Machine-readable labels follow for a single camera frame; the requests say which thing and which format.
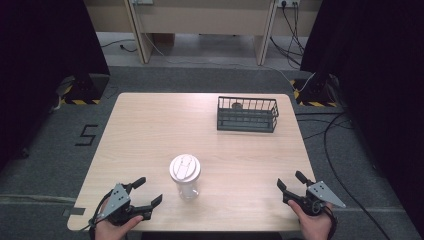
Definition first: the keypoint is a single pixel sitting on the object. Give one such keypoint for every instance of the white power strip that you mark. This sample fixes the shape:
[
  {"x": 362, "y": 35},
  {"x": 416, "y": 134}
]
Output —
[{"x": 288, "y": 2}]

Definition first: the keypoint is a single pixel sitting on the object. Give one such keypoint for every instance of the black tape floor mark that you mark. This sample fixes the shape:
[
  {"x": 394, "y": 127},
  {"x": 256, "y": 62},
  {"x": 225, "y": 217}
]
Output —
[{"x": 87, "y": 135}]

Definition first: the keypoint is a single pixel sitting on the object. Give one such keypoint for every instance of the black stand base striped tape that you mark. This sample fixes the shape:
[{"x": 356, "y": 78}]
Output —
[
  {"x": 85, "y": 90},
  {"x": 315, "y": 91}
]

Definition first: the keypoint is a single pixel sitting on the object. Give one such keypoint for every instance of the person's right hand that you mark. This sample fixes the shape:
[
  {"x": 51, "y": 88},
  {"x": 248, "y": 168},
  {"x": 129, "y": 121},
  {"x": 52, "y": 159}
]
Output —
[{"x": 313, "y": 225}]

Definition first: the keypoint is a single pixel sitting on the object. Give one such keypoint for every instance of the person's left hand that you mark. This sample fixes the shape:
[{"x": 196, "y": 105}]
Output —
[{"x": 111, "y": 230}]

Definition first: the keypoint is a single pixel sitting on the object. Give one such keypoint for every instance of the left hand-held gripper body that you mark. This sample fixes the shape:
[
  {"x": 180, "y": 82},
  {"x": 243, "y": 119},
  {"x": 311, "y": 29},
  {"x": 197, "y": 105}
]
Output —
[{"x": 117, "y": 200}]

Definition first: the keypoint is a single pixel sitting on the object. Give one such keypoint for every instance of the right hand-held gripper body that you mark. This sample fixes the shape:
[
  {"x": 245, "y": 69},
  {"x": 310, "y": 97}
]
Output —
[{"x": 311, "y": 200}]

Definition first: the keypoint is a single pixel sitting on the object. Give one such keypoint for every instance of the clear cup with white lid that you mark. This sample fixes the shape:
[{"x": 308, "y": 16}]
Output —
[{"x": 185, "y": 173}]

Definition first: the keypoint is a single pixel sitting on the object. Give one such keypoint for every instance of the beige wooden desk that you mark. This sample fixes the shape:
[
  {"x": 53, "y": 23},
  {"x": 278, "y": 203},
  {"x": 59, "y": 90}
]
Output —
[{"x": 203, "y": 23}]

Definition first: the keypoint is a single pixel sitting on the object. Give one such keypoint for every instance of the black curtain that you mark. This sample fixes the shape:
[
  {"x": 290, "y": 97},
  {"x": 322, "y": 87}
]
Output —
[
  {"x": 376, "y": 83},
  {"x": 36, "y": 66}
]

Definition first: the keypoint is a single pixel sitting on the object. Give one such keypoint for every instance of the small round brown object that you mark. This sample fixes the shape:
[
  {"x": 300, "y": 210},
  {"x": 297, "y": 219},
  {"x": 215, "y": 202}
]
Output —
[{"x": 237, "y": 105}]

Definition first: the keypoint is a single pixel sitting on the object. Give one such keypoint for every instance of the grey tape strip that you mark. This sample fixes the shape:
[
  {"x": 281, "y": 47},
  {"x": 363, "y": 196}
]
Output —
[{"x": 74, "y": 211}]

